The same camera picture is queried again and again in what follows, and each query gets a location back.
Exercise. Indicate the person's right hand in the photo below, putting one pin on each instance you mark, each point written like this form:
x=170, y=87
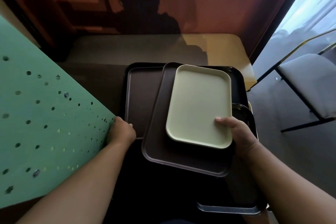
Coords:
x=242, y=138

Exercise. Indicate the person's left hand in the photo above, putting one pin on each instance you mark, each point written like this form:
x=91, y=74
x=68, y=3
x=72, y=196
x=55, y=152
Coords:
x=122, y=134

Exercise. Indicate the person's left thumb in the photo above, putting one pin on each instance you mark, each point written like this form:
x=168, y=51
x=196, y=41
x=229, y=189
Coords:
x=123, y=122

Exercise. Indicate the person's right thumb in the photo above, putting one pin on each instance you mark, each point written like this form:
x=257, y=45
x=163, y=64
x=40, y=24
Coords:
x=224, y=121

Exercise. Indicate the cream plastic tray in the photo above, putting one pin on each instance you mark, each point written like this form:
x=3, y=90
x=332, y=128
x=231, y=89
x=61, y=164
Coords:
x=198, y=105

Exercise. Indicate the brown plastic tray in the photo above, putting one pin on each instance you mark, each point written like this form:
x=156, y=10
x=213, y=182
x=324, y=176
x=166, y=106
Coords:
x=157, y=142

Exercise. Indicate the green board with punched holes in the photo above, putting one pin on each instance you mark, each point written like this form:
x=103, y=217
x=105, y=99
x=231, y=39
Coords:
x=39, y=116

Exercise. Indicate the person's left forearm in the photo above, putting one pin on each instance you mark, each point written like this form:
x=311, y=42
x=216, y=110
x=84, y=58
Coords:
x=84, y=187

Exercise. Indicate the person's right forearm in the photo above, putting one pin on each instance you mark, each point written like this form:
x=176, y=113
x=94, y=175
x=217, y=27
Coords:
x=286, y=189

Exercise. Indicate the small dark glossy tray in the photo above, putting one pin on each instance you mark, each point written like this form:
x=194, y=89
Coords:
x=241, y=112

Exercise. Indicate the large black tray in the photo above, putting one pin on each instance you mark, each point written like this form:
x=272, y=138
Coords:
x=143, y=95

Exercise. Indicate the beige rounded bench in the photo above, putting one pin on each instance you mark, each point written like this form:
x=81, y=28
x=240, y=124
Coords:
x=223, y=50

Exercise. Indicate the grey rimmed dark tray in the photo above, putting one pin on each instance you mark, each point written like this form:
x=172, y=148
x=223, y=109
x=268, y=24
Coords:
x=228, y=208

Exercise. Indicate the grey cushioned black-framed chair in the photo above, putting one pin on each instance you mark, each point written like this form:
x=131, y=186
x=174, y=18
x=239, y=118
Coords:
x=309, y=82

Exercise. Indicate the brown wooden cabinet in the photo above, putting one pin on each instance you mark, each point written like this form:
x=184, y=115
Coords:
x=65, y=0

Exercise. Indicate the white sheer curtain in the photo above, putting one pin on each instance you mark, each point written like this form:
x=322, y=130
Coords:
x=304, y=3

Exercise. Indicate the gold metal frame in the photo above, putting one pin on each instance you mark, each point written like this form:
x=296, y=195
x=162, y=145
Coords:
x=296, y=45

